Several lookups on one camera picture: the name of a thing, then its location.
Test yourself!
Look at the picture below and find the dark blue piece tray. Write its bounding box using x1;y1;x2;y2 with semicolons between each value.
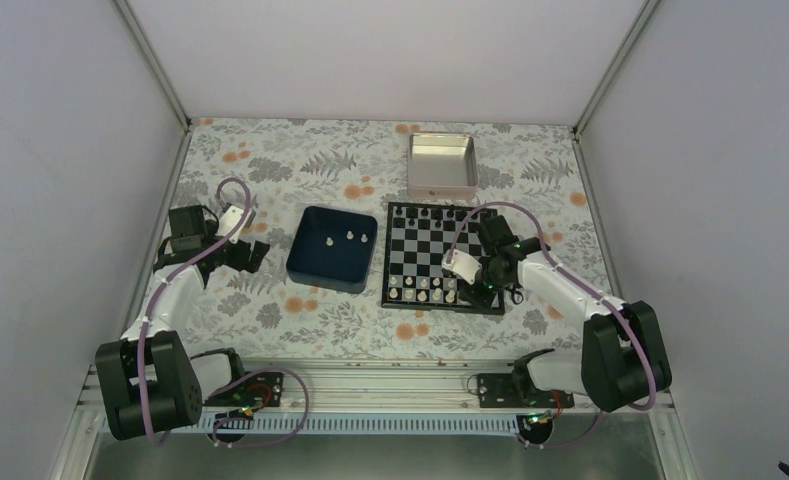
286;206;378;294

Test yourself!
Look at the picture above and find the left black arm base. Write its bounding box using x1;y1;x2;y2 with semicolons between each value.
205;372;284;443

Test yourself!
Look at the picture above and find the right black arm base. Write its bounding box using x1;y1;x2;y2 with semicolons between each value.
466;373;575;444

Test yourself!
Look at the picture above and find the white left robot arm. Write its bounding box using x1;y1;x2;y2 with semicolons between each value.
94;205;270;442

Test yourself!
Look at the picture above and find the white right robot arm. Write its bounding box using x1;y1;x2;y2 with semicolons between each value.
442;216;672;412

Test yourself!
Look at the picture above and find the black white chess board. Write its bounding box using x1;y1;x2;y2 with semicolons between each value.
381;202;505;316

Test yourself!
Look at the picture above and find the silver metal tin box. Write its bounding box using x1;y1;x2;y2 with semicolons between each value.
406;132;479;201

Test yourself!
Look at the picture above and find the floral patterned table mat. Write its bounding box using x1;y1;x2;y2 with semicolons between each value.
174;118;609;360

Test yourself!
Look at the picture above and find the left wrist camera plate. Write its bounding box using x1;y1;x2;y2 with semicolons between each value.
216;205;255;244

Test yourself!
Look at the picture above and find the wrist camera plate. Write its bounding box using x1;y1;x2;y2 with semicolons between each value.
441;249;482;285
216;205;255;244

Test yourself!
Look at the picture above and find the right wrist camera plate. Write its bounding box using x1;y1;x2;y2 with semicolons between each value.
441;249;482;285

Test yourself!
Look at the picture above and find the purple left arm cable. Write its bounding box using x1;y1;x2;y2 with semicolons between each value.
135;177;255;446

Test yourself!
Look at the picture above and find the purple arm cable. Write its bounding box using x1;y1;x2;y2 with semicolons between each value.
445;201;659;452
135;177;255;446

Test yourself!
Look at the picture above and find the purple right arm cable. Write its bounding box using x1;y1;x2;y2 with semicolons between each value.
445;201;659;452

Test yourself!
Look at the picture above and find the right aluminium frame post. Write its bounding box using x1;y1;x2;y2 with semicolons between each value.
574;0;662;139

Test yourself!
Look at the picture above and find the aluminium frame post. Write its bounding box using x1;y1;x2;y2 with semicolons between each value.
111;0;191;130
574;0;662;139

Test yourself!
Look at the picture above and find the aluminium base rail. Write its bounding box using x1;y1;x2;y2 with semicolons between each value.
69;357;674;439

